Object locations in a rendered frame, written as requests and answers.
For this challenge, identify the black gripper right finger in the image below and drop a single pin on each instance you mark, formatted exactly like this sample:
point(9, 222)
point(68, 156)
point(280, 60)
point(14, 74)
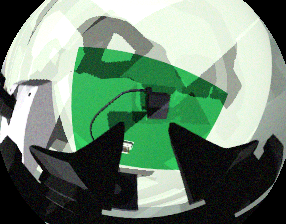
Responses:
point(203, 164)

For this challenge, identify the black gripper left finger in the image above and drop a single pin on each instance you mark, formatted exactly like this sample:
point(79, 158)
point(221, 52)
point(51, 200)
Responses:
point(94, 167)

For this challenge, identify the green circuit board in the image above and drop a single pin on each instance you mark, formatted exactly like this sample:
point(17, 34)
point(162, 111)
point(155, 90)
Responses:
point(101, 74)

